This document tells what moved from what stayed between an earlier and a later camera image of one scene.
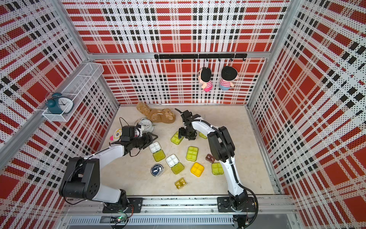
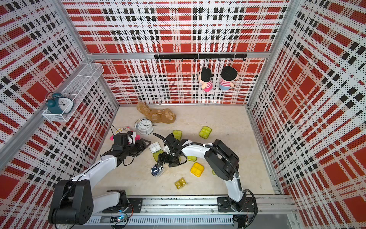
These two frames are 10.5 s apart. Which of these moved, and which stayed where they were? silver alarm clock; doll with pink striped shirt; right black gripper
Moved: right black gripper
Stayed: doll with pink striped shirt; silver alarm clock
